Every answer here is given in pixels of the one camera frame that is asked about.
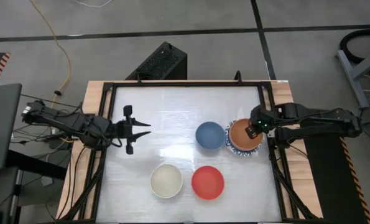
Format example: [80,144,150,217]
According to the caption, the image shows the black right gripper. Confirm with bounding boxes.
[245,105,274,139]

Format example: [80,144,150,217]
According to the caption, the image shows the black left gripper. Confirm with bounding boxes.
[116,105,152,156]

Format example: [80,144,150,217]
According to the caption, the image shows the orange bowl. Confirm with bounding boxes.
[228,118,264,152]

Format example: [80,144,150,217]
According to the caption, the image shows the blue patterned white plate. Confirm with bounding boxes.
[225,121,262,157]
[224,120,263,156]

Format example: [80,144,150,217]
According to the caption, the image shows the blue bowl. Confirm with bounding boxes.
[195,121,226,151]

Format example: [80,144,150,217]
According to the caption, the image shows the cream bowl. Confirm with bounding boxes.
[150,164,184,199]

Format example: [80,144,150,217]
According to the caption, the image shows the red bowl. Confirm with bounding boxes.
[191,165,226,200]

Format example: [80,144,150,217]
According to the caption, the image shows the white table surface sheet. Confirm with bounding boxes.
[96,85,282,223]

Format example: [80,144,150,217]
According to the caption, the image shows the black computer tower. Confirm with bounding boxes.
[125,41,188,81]

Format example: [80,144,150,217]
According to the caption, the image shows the grey metal stand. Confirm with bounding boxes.
[336,43,370,109]

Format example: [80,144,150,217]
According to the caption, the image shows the grey monitor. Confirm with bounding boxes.
[0,83,23,174]

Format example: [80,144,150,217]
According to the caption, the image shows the black metal table frame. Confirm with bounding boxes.
[58,70,321,224]

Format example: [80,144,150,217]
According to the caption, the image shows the black floor cable with plug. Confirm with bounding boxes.
[19,90,83,110]

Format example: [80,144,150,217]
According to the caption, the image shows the yellow floor cable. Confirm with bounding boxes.
[29,0,74,144]

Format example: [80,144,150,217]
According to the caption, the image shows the white floor cable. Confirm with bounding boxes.
[71,0,114,9]

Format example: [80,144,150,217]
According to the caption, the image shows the black hose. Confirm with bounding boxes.
[340,29,370,65]

